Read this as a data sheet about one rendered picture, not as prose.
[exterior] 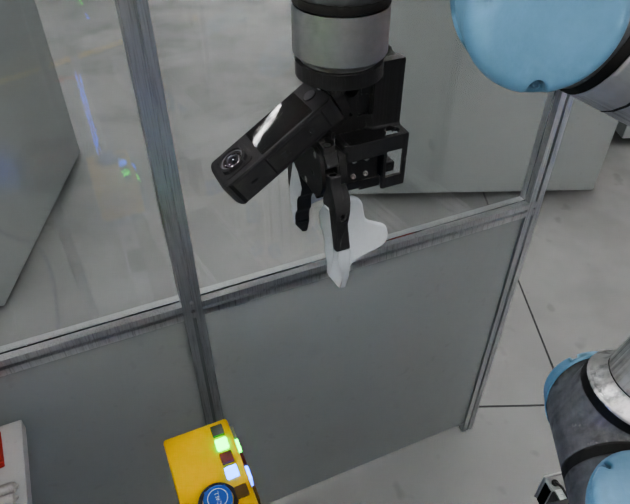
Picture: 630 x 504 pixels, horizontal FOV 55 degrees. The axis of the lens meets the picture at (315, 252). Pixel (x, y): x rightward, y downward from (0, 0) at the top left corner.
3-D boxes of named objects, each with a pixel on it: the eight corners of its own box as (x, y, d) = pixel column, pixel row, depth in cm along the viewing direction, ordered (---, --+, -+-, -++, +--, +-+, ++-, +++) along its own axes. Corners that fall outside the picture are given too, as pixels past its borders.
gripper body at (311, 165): (404, 191, 55) (419, 63, 47) (317, 214, 52) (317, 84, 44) (365, 149, 60) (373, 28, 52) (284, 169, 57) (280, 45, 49)
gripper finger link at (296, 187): (344, 220, 66) (362, 170, 58) (293, 234, 64) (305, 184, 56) (333, 197, 67) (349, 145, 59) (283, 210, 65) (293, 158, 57)
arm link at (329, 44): (314, 25, 41) (272, -12, 47) (314, 87, 44) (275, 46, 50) (410, 9, 43) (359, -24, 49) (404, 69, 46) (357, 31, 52)
